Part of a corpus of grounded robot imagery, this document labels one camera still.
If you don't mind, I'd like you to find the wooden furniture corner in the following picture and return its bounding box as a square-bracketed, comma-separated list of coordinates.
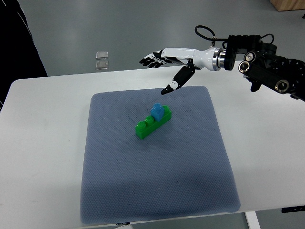
[269, 0, 305, 11]

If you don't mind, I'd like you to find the green four-stud toy block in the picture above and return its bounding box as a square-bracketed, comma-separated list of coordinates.
[135, 105, 172, 139]

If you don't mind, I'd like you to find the upper metal floor plate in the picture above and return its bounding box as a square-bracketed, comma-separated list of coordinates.
[96, 51, 108, 60]

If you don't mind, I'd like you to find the white table leg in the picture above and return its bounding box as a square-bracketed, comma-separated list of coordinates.
[244, 211, 261, 229]

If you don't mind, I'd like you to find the blue-grey textured mat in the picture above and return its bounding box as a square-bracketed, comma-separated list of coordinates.
[81, 86, 240, 224]

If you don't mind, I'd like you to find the black table control panel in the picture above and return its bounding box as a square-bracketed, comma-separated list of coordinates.
[281, 206, 305, 213]

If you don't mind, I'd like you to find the black cable loop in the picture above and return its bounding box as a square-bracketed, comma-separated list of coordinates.
[194, 25, 229, 46]

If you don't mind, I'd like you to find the black clothed person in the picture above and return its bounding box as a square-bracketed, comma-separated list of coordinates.
[0, 0, 48, 107]

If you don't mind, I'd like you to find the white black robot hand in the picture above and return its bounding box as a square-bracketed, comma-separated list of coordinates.
[139, 47, 225, 95]

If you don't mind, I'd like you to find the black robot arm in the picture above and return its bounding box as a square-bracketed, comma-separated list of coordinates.
[223, 35, 305, 101]

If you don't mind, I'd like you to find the blue toy block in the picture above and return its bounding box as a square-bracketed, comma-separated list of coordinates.
[151, 103, 164, 122]

